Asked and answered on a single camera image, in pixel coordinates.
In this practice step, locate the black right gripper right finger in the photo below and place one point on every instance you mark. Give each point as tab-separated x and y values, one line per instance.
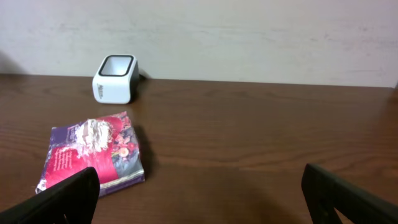
326	194

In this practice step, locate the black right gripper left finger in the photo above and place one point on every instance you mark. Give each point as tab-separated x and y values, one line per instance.
72	200

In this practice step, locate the purple red snack packet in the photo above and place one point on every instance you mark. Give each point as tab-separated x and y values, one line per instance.
108	143

